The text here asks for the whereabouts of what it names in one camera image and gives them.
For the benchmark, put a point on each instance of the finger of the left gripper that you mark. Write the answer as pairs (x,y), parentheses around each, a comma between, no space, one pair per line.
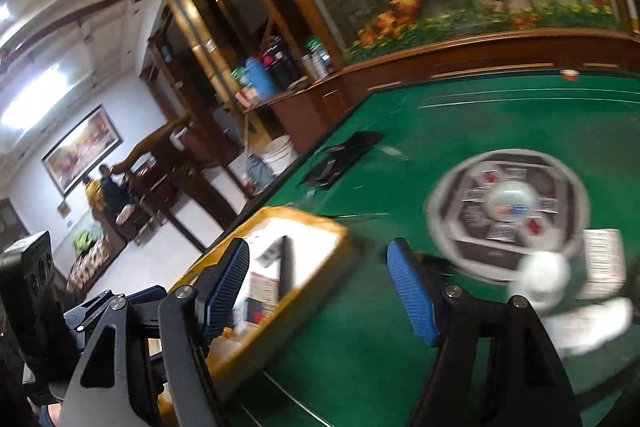
(82,319)

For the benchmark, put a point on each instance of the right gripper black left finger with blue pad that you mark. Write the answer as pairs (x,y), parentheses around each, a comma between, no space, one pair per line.
(116,380)

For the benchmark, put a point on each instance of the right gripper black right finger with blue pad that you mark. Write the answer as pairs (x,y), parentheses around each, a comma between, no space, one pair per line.
(495,363)

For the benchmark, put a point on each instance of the white round bottle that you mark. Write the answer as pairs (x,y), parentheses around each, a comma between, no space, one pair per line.
(541,278)

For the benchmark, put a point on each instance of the small silver pink-label box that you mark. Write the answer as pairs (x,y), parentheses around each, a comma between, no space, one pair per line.
(604,262)

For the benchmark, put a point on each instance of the black rod with silver ring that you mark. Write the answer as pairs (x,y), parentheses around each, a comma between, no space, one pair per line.
(286,268)

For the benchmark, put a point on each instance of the yellow-edged cardboard box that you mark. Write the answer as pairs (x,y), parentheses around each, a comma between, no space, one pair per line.
(295,259)

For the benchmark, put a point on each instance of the white barcode medicine box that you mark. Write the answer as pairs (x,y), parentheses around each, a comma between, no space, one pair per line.
(588,328)

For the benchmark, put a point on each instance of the seated person dark jacket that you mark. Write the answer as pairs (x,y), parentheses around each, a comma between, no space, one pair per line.
(116,198)

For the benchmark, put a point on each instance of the wooden chair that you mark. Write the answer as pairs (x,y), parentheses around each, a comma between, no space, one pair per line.
(182,169)

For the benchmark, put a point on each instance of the mahjong table centre control panel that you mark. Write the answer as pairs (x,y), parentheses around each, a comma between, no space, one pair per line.
(493,210)

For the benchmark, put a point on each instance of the framed landscape painting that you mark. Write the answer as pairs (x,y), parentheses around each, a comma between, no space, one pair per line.
(81,150)

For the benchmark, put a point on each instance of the white plastic bucket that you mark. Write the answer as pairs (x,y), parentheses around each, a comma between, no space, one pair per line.
(280,154)

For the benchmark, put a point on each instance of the black smartphone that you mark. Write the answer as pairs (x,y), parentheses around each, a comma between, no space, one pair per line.
(339,158)

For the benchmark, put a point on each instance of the wooden counter cabinet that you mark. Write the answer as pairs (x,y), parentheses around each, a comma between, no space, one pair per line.
(305,114)

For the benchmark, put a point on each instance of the blue thermos jug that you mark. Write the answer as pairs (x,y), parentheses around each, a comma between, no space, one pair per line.
(260,79)

